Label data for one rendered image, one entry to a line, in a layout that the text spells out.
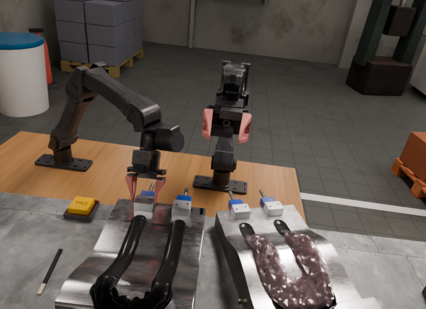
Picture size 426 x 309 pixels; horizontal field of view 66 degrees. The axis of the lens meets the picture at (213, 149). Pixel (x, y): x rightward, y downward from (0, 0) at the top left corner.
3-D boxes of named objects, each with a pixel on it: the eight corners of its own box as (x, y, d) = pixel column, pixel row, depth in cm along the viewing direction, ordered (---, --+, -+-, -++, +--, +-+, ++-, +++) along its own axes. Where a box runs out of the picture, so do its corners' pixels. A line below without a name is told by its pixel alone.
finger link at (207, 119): (234, 126, 67) (236, 108, 75) (199, 122, 67) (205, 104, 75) (230, 155, 70) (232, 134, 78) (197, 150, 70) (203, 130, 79)
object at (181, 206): (178, 193, 105) (179, 180, 102) (194, 195, 105) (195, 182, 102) (171, 221, 93) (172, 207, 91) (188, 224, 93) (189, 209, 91)
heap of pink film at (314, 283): (238, 236, 92) (241, 214, 88) (295, 230, 96) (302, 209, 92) (273, 324, 70) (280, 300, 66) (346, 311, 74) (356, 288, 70)
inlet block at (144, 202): (145, 190, 105) (144, 176, 102) (160, 191, 105) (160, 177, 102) (134, 217, 94) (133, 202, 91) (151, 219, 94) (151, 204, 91)
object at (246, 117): (251, 129, 66) (251, 110, 75) (217, 124, 67) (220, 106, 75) (246, 157, 70) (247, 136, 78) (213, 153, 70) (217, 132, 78)
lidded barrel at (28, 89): (15, 95, 374) (1, 29, 339) (64, 101, 371) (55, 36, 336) (-21, 115, 324) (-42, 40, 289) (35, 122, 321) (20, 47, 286)
